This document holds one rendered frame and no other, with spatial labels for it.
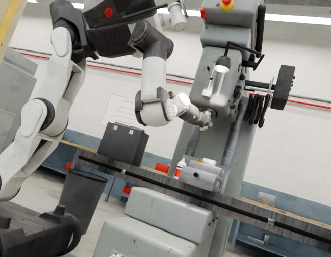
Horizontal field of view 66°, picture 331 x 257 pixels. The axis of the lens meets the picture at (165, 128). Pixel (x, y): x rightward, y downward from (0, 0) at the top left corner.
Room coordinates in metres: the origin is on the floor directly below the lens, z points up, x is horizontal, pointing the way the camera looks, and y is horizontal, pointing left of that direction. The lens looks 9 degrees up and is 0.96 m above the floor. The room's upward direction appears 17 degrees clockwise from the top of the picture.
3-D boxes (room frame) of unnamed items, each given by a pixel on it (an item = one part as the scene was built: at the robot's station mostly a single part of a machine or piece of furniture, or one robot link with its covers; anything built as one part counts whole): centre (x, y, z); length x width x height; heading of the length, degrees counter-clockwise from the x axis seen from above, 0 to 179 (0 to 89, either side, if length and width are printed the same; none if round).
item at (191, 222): (1.29, -0.18, 0.78); 0.50 x 0.35 x 0.12; 159
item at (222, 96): (1.29, -0.19, 1.47); 0.21 x 0.19 x 0.32; 69
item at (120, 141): (1.45, 0.20, 1.02); 0.22 x 0.12 x 0.20; 70
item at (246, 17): (1.30, -0.19, 1.81); 0.47 x 0.26 x 0.16; 159
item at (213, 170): (1.21, -0.24, 1.01); 0.15 x 0.06 x 0.04; 69
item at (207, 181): (1.23, -0.25, 0.98); 0.35 x 0.15 x 0.11; 159
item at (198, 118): (1.23, -0.12, 1.24); 0.13 x 0.12 x 0.10; 44
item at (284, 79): (1.45, -0.60, 1.62); 0.20 x 0.09 x 0.21; 159
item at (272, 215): (1.28, -0.21, 0.88); 1.24 x 0.23 x 0.08; 69
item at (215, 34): (1.33, -0.20, 1.68); 0.34 x 0.24 x 0.10; 159
